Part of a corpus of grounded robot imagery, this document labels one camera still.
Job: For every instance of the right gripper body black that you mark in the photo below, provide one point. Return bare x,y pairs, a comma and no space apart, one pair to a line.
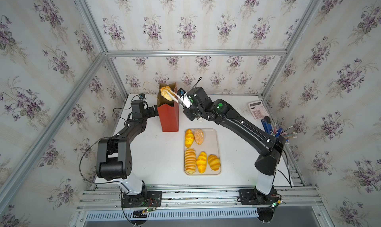
193,112

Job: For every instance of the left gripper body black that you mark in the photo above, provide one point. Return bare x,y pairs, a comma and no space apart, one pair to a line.
149,113

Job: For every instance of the red paper bag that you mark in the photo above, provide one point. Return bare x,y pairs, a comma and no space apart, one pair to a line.
168,111

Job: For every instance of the golden knotted bread roll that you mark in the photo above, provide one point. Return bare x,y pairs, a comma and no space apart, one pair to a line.
165,93

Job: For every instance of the white metal tongs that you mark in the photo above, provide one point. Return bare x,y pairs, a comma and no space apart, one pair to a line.
178,99

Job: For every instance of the pale seeded oval bread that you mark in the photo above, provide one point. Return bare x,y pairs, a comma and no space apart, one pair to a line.
198,136

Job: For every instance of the long ridged yellow bread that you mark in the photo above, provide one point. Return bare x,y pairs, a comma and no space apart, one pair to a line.
190,161

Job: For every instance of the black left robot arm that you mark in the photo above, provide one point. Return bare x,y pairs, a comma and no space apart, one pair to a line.
114,157

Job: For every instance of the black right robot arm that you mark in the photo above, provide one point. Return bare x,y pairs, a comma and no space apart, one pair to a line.
269,147

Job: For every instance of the round yellow striped bread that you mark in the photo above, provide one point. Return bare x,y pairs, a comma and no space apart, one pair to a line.
214,162

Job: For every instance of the beige plastic tray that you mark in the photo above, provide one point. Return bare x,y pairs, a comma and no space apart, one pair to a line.
211,147

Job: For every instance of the pink calculator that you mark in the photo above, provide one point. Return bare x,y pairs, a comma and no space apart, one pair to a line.
257,109

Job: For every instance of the blue stapler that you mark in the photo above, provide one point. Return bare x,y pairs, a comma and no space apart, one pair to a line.
266,122

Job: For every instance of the pens in holder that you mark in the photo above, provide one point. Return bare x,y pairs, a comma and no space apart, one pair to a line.
287,133

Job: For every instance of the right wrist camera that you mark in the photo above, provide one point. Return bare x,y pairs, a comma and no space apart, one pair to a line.
181,92

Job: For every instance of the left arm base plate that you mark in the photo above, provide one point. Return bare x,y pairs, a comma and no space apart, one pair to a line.
144,200

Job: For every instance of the aluminium frame rail base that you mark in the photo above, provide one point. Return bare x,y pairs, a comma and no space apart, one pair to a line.
191,197

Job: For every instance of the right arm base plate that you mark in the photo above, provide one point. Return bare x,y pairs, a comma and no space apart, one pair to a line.
254,197

